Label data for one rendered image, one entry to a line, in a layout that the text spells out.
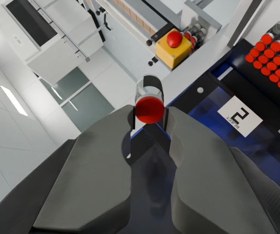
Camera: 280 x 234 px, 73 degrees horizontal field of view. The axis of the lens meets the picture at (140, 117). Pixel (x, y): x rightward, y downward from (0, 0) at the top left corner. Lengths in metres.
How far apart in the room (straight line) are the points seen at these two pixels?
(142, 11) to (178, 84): 0.37
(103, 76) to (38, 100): 2.06
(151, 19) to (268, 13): 0.39
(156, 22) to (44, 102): 5.72
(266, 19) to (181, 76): 0.20
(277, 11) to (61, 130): 5.60
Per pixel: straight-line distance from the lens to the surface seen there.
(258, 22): 0.52
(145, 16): 0.76
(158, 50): 0.56
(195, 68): 0.52
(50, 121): 6.00
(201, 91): 0.49
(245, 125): 0.50
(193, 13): 0.64
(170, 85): 0.49
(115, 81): 5.73
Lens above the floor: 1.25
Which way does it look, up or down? 6 degrees down
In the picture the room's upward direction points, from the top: 131 degrees counter-clockwise
